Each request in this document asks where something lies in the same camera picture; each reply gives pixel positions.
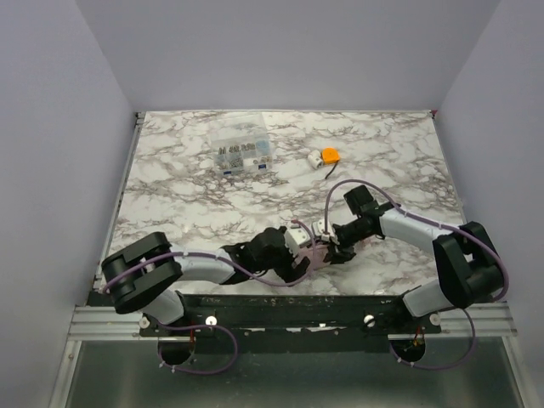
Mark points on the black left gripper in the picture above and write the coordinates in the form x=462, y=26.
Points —
x=295, y=267

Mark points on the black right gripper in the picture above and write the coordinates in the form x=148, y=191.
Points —
x=337, y=248

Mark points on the pink folding umbrella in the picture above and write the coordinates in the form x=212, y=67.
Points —
x=317, y=256

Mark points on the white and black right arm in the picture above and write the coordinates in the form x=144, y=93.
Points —
x=468, y=267

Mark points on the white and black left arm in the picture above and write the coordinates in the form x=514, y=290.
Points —
x=139, y=277

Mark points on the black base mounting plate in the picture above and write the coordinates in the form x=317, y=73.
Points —
x=220, y=324

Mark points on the white orange small device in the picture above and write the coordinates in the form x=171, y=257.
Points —
x=324, y=158

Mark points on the clear plastic organizer box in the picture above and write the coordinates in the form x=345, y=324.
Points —
x=244, y=154

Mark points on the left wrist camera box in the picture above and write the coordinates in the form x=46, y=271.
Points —
x=296, y=240

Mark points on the aluminium frame rail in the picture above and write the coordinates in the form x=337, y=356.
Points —
x=104, y=324

